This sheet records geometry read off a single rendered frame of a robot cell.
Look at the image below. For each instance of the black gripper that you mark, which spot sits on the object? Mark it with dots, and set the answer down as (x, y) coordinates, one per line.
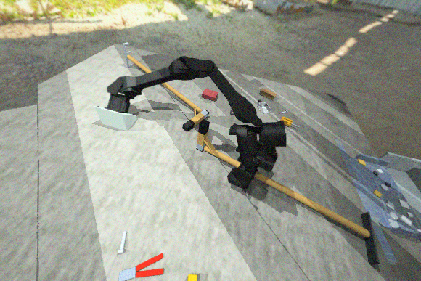
(243, 175)

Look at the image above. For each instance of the pliers with red handles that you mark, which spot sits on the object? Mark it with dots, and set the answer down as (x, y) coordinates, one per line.
(133, 272)

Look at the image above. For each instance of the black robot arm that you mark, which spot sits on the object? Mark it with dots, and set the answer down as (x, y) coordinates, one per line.
(271, 134)

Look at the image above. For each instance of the brown wooden block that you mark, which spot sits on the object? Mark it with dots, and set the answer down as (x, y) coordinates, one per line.
(266, 93)

